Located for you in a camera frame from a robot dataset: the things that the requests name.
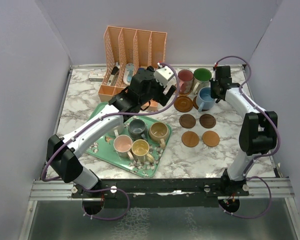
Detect beige grey mug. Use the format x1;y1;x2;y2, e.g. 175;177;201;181
107;125;124;137

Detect pink mug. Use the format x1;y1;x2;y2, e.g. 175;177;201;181
113;135;134;161

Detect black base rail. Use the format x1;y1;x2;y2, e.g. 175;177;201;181
71;176;249;209

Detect woven rattan coaster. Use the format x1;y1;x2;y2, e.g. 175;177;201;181
177;91;192;97

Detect green mug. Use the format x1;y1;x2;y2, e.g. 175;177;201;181
192;68;212;95

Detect dark walnut coaster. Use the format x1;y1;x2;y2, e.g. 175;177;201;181
179;114;196;129
199;114;216;129

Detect orange plastic desk organizer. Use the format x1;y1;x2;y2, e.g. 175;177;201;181
98;26;167;102

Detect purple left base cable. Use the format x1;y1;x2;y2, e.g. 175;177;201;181
81;185;131;221

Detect tan brown mug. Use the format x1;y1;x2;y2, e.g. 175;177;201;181
148;122;170;150

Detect blue correction tape package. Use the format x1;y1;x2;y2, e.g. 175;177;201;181
123;63;134;86

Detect small white staples box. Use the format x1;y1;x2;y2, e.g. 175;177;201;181
88;70;106;82

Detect black white stapler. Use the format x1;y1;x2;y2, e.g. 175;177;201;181
107;63;120;86

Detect maroon red mug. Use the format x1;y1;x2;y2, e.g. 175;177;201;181
178;69;194;93

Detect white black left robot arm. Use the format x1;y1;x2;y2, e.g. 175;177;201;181
41;63;178;198

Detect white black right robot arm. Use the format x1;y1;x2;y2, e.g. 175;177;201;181
210;65;279;196

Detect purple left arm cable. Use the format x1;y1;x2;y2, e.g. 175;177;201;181
41;61;180;182

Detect green floral tray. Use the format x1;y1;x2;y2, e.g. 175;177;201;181
86;102;165;178

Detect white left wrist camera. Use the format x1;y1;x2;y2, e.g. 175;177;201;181
153;66;175;88

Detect yellow mug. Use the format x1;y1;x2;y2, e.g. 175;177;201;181
131;139;155;163

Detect light blue mug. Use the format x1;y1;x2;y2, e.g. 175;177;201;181
195;87;215;112

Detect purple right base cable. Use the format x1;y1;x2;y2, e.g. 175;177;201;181
219;176;273;220

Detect dark grey blue mug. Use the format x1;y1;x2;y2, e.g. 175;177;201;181
128;119;147;141

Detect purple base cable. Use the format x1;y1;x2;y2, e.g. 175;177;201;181
81;185;131;221
219;176;273;220

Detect light orange wooden coaster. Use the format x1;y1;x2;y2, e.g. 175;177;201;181
181;131;200;148

